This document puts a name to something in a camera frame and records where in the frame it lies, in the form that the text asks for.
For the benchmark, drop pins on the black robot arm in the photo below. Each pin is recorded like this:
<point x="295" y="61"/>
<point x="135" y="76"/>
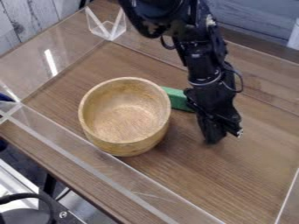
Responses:
<point x="187" y="22"/>

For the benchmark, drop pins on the brown wooden bowl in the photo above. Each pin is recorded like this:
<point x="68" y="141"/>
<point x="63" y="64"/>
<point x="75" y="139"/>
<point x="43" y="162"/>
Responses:
<point x="124" y="115"/>

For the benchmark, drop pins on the green rectangular block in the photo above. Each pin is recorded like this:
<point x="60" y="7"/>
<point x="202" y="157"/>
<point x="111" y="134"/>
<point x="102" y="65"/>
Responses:
<point x="178" y="99"/>

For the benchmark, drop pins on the clear acrylic tray walls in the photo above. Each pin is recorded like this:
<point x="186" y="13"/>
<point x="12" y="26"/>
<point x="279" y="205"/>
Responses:
<point x="238" y="182"/>

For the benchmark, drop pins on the blue object at left edge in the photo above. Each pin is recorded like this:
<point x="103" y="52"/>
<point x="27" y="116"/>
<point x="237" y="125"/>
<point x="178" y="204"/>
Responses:
<point x="6" y="98"/>

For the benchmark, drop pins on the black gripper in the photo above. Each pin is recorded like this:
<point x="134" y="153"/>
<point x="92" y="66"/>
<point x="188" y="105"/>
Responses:
<point x="211" y="102"/>

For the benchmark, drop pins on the black metal table bracket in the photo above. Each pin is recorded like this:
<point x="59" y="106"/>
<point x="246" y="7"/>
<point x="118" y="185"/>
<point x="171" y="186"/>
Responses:
<point x="52" y="190"/>

